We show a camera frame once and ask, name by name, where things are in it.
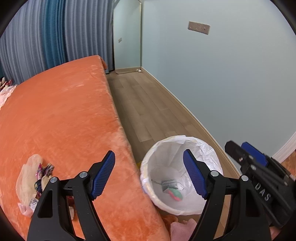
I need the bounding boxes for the cream tulle veil bundle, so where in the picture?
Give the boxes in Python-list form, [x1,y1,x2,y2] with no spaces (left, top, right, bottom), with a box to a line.
[16,154,43,217]

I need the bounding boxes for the grey fabric scrap with cord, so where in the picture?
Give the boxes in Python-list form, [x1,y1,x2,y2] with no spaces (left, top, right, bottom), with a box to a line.
[151,179,184,192]

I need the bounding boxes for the white lined trash bin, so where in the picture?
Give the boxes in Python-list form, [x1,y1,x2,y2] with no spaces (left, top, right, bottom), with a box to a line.
[140,135,223,216]

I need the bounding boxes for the colourful snack wrapper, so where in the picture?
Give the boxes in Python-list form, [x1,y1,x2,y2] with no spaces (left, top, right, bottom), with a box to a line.
[34,164,55,199]

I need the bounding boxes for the orange velvet bed blanket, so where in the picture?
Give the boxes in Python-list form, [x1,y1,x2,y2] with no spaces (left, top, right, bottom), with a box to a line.
[1,56,170,240]

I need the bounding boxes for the pink floral bed sheet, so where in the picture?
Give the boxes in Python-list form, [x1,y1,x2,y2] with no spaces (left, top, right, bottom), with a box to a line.
[0,85,17,109]

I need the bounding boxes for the toys on nightstand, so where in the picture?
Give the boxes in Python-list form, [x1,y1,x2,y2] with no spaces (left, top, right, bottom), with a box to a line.
[0,77,13,90]

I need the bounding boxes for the standing floor mirror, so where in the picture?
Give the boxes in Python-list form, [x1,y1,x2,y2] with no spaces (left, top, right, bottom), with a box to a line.
[113,0,142,74]

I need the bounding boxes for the brown wall switch panel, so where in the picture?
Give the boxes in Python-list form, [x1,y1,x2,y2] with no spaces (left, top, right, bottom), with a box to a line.
[188,21,210,35]

